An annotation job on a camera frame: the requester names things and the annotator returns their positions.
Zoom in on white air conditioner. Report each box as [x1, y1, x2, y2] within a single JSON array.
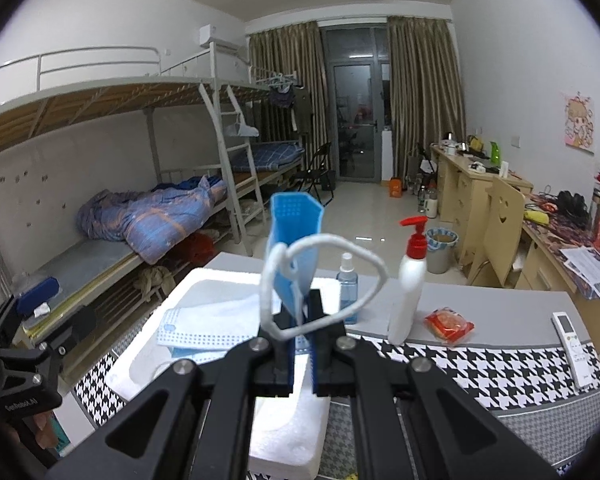
[[198, 24, 241, 51]]

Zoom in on small clear spray bottle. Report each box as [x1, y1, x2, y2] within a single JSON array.
[[336, 252, 359, 325]]

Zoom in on wooden chair smiley cutout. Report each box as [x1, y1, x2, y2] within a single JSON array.
[[467, 176, 527, 288]]

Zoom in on brown striped curtain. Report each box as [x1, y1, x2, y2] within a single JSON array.
[[387, 15, 467, 181], [247, 20, 331, 196]]

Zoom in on person's left forearm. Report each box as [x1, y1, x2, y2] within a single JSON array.
[[27, 410, 61, 456]]

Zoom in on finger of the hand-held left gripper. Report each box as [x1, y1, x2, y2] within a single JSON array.
[[16, 277, 62, 317], [40, 305, 98, 361]]

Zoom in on red bag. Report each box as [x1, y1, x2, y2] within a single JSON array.
[[177, 232, 216, 266]]

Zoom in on lined trash bin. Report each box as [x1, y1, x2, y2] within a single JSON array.
[[425, 227, 460, 275]]

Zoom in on olive cloth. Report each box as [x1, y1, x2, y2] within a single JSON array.
[[132, 266, 173, 301]]

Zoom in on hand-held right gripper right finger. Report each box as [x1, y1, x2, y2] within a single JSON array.
[[307, 290, 563, 480]]

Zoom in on red snack packet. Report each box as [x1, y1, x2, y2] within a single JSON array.
[[424, 307, 476, 346]]

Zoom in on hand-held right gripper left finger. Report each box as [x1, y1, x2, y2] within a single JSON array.
[[45, 305, 301, 480]]

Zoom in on light wooden desk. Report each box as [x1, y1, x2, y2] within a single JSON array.
[[522, 200, 600, 301], [430, 142, 533, 241]]

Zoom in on white hanging cloth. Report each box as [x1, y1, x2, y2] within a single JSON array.
[[225, 112, 260, 137]]

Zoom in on dark hanging clothes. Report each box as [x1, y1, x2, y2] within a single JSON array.
[[267, 77, 311, 131]]

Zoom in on black folding chair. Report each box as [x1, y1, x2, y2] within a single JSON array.
[[295, 141, 337, 206]]

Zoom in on white foam box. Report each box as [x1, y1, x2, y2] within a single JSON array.
[[105, 267, 343, 476]]

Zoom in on glass balcony door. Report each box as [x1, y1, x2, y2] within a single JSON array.
[[320, 25, 393, 183]]

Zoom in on white metal bunk bed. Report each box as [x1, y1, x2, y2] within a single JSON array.
[[207, 40, 308, 241], [0, 45, 261, 391]]

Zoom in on black bag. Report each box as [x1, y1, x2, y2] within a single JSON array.
[[555, 191, 591, 221]]

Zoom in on blue checked quilt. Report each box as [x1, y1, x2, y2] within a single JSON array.
[[76, 176, 228, 266]]

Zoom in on blue checked bed sheet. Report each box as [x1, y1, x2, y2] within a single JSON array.
[[228, 141, 305, 172]]

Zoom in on houndstooth table cloth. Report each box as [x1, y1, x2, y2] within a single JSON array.
[[72, 332, 600, 480]]

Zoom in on white remote control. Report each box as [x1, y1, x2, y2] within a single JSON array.
[[551, 311, 600, 390]]

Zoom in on white pump bottle red pump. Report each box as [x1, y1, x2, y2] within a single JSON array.
[[387, 216, 429, 346]]

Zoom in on pink wall poster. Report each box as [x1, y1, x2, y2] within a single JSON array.
[[562, 91, 596, 153]]

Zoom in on printed paper sheet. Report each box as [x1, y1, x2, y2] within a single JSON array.
[[560, 246, 600, 303]]

